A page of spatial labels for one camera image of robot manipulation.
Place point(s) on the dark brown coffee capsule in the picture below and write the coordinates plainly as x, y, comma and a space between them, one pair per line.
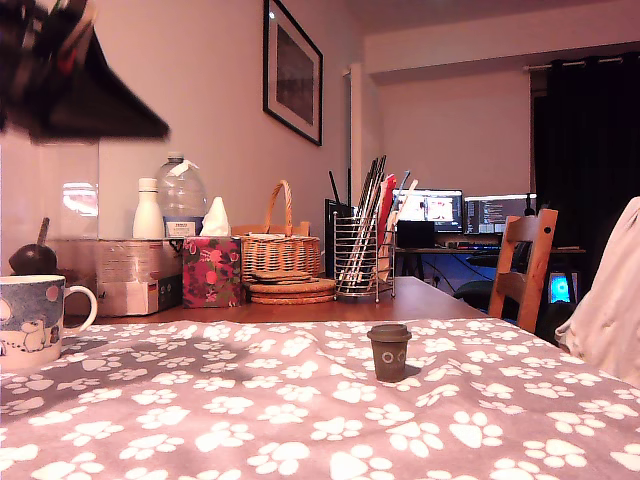
390, 355

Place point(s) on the dark coffee scoop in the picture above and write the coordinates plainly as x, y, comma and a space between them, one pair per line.
31, 260

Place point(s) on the clear container with white lid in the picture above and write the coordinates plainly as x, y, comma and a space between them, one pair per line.
50, 190

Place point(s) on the white insulated bottle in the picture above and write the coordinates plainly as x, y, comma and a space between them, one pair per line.
148, 215

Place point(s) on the large clear water bottle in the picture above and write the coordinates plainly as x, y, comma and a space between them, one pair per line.
183, 197

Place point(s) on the white paper tissue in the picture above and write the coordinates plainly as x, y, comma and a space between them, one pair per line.
216, 220

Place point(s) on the white cardboard package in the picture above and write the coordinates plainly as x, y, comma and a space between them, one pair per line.
135, 280

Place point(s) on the floral tissue box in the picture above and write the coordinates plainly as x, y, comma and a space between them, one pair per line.
212, 272

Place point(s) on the black framed picture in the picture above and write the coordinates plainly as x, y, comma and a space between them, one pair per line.
294, 75

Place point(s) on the cartoon print ceramic mug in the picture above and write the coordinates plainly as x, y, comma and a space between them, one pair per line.
27, 320

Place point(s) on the stack of cork coasters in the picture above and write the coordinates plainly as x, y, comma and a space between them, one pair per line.
279, 276

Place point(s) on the round cork trivet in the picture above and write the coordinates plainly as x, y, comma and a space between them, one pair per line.
297, 299
297, 288

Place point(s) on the red kitchen utensil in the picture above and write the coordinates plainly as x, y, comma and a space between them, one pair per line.
387, 200

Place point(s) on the grey kitchen utensil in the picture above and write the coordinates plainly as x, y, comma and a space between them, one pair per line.
405, 180

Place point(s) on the small black box device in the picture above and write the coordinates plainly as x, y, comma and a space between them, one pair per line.
416, 235

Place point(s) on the grey paw-print cloth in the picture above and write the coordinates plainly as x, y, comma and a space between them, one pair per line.
320, 400

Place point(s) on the dark wooden desk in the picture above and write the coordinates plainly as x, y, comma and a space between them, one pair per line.
452, 251

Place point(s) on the dark office chair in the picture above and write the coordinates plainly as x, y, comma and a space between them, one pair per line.
477, 292

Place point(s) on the curtain rod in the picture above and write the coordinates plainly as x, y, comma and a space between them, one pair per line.
539, 66

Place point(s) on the wooden chair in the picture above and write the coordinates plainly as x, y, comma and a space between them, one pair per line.
524, 285

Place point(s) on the dark curtain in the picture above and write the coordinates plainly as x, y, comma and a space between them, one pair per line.
587, 160

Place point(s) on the computer tower with blue light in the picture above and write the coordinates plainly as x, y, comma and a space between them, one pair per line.
562, 289

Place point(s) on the white draped garment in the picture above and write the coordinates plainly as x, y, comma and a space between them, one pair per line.
609, 305

